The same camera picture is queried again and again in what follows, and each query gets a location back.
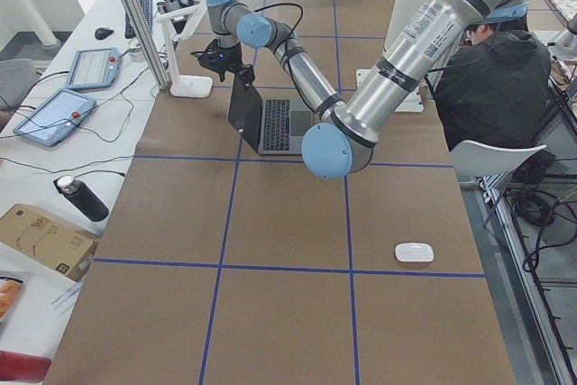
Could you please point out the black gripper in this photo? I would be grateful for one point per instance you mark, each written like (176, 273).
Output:
(231, 65)

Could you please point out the grey laptop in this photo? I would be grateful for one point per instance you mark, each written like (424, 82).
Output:
(270, 125)

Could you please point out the white computer mouse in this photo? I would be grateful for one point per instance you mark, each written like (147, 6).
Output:
(414, 252)

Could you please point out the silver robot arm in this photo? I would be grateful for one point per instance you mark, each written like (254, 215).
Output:
(347, 129)

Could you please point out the white desk lamp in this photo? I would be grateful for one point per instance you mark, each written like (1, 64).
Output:
(178, 26)

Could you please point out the black desk mouse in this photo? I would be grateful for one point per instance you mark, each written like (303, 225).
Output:
(102, 33)

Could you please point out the upper blue teach pendant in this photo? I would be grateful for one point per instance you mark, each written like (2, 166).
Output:
(94, 69)

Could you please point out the blue teach pendant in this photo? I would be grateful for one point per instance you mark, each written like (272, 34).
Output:
(56, 118)
(94, 69)

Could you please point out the lower blue teach pendant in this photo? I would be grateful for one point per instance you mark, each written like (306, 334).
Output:
(56, 118)

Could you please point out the black water bottle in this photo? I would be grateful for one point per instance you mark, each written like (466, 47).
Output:
(82, 198)

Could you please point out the white chair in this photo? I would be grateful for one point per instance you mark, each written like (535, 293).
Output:
(473, 159)

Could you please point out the person in black hoodie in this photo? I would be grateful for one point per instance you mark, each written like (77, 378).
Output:
(495, 90)

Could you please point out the cardboard box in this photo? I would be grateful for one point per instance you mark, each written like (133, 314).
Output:
(50, 240)

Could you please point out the aluminium frame post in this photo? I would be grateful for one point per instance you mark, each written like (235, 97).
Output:
(144, 36)

